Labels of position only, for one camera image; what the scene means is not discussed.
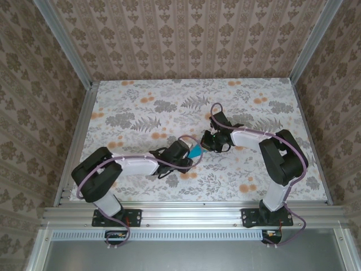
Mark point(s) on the aluminium frame post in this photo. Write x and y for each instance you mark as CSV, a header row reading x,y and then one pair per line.
x,y
316,39
65,45

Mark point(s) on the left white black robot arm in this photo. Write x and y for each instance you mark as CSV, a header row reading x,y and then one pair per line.
x,y
135,168

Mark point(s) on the aluminium side rail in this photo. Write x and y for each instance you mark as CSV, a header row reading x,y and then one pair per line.
x,y
81,130
309,134

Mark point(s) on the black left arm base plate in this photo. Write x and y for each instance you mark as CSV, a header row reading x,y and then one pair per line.
x,y
135,217

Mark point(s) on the small black wiring box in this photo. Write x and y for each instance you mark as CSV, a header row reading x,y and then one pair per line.
x,y
272,237

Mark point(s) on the aluminium mounting rail beam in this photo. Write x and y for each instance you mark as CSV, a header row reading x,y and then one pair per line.
x,y
191,216

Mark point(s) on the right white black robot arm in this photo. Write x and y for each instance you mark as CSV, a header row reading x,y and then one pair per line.
x,y
245,138

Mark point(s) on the floral patterned table mat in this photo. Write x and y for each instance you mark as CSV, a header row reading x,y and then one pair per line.
x,y
225,93

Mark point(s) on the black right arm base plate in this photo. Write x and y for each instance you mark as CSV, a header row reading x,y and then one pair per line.
x,y
248,217

